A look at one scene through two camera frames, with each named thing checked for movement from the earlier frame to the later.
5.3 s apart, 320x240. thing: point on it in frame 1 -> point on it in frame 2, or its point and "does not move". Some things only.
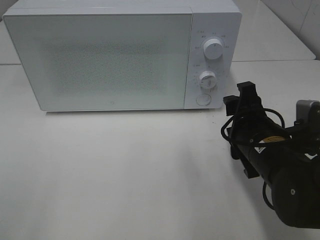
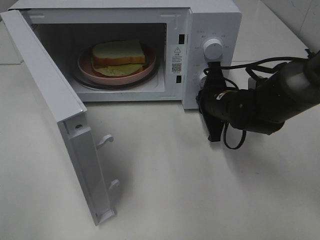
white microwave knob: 213,48 does not move
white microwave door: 105,61 -> 79,144
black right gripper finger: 249,170 -> 214,125
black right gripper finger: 248,99 -> 215,74
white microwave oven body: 128,55 does not move
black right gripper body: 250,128 -> 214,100
